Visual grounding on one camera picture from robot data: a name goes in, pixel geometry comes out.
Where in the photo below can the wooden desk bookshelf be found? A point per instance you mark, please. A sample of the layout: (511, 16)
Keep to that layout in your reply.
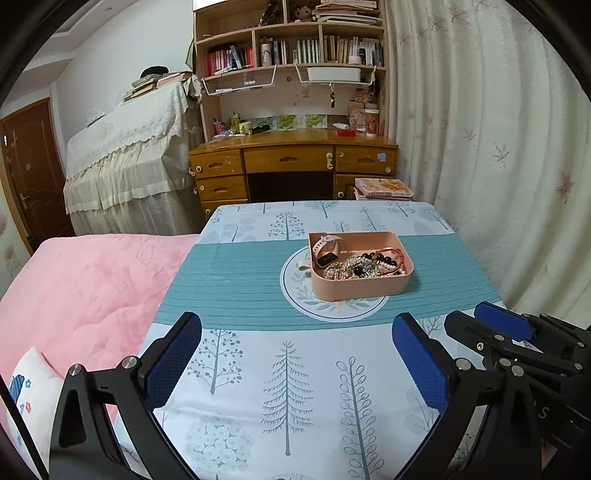
(295, 104)

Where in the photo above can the wooden desk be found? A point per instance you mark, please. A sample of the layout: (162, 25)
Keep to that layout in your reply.
(286, 159)

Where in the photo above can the black pencil case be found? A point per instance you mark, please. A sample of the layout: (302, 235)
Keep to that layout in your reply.
(259, 129)

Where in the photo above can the stack of books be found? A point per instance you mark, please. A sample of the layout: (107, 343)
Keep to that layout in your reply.
(383, 187)

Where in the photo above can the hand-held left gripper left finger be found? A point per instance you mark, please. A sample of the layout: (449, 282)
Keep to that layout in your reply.
(171, 364)

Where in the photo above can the hanging keys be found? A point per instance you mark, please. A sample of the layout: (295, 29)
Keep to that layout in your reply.
(333, 100)

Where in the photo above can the pink plastic box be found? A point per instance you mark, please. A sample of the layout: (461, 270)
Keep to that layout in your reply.
(360, 288)

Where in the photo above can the pink smartwatch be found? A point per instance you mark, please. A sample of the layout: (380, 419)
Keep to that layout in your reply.
(325, 259)

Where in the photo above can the brown wooden door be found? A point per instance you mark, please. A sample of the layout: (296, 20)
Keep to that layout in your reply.
(32, 184)

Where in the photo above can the row of red books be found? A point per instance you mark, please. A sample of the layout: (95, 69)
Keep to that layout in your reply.
(226, 60)

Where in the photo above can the white pillow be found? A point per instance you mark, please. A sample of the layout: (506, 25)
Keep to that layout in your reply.
(32, 392)

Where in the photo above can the pink blanket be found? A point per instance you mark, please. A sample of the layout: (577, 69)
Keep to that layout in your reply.
(92, 286)

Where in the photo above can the pile of books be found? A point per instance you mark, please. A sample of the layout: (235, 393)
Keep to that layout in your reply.
(157, 83)

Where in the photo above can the black hat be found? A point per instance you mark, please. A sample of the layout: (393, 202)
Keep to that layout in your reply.
(154, 71)

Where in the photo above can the lace covered piano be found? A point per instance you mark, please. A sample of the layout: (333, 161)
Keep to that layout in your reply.
(129, 138)

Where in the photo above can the white oblong box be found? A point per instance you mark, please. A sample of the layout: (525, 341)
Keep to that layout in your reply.
(333, 74)

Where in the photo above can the white leaf print curtain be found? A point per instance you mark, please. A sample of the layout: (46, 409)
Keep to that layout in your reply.
(485, 138)

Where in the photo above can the small red box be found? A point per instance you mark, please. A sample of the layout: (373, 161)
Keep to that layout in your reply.
(346, 132)

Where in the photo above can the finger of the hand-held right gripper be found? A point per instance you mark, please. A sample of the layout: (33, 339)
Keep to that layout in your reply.
(503, 321)
(466, 330)

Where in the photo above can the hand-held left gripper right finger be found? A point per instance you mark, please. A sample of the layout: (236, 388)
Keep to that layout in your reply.
(420, 364)

